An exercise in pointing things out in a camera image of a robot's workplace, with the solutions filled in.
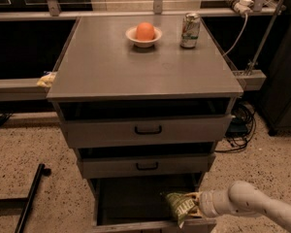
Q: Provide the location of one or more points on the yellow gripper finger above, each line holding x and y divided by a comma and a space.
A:
195, 213
194, 195

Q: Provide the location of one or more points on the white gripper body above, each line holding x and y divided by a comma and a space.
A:
208, 203

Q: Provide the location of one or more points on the green jalapeno chip bag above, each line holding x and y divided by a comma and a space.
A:
180, 206

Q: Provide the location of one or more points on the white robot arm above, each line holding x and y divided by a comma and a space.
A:
242, 199

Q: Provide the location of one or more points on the bottom grey drawer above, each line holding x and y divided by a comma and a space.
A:
138, 205

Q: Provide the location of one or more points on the grey drawer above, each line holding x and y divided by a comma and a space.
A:
147, 160
138, 205
117, 123

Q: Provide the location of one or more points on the grey drawer cabinet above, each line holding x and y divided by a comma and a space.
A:
101, 64

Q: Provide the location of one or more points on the middle grey drawer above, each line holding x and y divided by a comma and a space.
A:
147, 160

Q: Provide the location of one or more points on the top grey drawer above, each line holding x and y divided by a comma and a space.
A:
117, 123

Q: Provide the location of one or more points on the dark cabinet at right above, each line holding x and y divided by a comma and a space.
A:
274, 100

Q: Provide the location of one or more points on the green white soda can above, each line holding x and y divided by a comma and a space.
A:
190, 30

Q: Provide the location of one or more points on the orange fruit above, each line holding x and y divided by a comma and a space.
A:
145, 31

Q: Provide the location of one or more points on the white ceramic bowl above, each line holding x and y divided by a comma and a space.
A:
131, 35

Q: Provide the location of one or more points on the white power strip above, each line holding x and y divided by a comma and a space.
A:
241, 7

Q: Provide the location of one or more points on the yellow sponge on rail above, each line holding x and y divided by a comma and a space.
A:
46, 80

